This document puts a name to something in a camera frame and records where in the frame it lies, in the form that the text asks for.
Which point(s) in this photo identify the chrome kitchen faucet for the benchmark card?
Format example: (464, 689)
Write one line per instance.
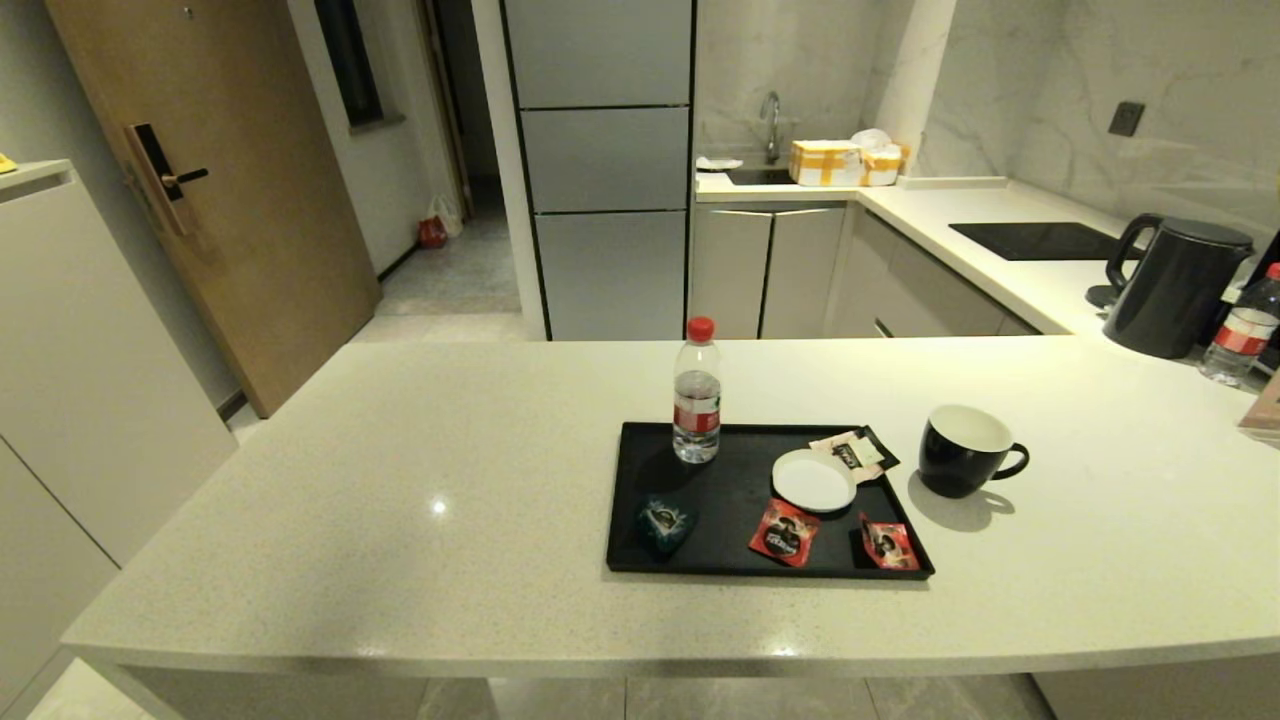
(771, 123)

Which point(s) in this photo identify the dark narrow window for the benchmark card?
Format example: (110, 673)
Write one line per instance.
(350, 55)

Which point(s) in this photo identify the steel kitchen sink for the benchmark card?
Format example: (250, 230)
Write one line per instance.
(759, 176)

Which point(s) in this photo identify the black induction cooktop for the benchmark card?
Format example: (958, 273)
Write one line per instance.
(1043, 240)

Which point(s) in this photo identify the wooden door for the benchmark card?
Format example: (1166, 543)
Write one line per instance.
(250, 200)

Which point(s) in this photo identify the black electric kettle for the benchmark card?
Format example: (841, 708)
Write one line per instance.
(1175, 292)

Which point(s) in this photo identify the red-capped water bottle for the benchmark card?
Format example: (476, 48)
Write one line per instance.
(1240, 338)
(697, 410)

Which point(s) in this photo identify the pinkish brown carton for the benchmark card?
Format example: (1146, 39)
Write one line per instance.
(1263, 412)

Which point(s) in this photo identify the tall silver refrigerator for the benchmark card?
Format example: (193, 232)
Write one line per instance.
(600, 170)

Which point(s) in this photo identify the red bag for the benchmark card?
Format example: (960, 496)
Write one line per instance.
(433, 232)

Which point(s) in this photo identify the pink and black sachet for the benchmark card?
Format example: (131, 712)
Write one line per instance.
(857, 453)

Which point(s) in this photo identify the white cloth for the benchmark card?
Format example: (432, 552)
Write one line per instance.
(719, 162)

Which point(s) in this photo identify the black mug white inside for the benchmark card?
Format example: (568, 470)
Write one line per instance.
(960, 455)

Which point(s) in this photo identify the grey counter drawer unit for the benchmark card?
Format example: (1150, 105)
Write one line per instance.
(920, 292)

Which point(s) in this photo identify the yellow taped cardboard box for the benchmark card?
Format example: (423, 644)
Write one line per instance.
(824, 163)

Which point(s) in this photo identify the dark wall socket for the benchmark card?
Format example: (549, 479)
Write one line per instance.
(1126, 118)

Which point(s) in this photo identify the white round saucer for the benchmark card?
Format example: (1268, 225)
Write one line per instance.
(813, 481)

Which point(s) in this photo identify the black rectangular serving tray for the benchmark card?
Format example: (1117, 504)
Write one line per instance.
(740, 490)

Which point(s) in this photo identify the grey base cabinet doors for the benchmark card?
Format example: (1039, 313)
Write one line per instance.
(765, 272)

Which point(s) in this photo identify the red instant coffee packet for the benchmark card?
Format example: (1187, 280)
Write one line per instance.
(784, 534)
(888, 545)

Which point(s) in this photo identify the dark green snack packet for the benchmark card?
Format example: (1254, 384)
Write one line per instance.
(666, 523)

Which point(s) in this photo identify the white tall cabinet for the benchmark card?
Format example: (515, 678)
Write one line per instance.
(90, 400)

